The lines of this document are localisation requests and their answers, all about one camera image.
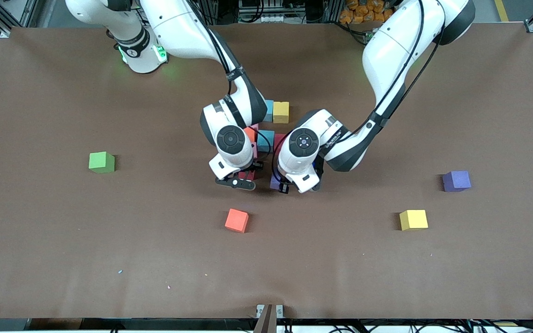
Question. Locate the red foam cube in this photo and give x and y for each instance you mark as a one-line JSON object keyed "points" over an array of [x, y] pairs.
{"points": [[246, 175], [279, 138]]}

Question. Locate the orange foam cube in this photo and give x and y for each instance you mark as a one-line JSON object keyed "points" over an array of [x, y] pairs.
{"points": [[251, 134], [237, 220]]}

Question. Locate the yellow foam cube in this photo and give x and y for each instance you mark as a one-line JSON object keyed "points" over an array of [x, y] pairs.
{"points": [[281, 112], [413, 219]]}

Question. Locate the green foam cube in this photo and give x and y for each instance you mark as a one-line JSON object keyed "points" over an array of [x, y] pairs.
{"points": [[101, 162]]}

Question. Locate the white power strip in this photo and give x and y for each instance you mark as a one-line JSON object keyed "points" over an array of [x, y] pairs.
{"points": [[273, 18]]}

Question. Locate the orange fruit pile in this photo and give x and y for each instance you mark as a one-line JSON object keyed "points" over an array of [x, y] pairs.
{"points": [[363, 11]]}

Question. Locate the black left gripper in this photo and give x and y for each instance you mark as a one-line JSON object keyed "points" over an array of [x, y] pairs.
{"points": [[284, 187]]}

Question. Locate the purple foam cube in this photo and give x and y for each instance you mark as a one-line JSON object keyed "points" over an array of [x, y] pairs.
{"points": [[456, 181], [274, 181]]}

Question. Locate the cyan foam cube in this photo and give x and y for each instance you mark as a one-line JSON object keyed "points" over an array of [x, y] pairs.
{"points": [[265, 142], [269, 111]]}

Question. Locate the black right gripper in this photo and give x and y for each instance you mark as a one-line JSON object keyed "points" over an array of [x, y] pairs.
{"points": [[250, 173]]}

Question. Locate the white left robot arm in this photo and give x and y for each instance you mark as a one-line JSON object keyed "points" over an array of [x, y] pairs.
{"points": [[303, 142]]}

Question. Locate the metal table edge bracket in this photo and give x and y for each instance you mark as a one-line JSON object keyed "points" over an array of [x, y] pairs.
{"points": [[260, 310]]}

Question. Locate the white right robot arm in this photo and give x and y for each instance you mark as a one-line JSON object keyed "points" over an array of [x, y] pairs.
{"points": [[229, 138]]}

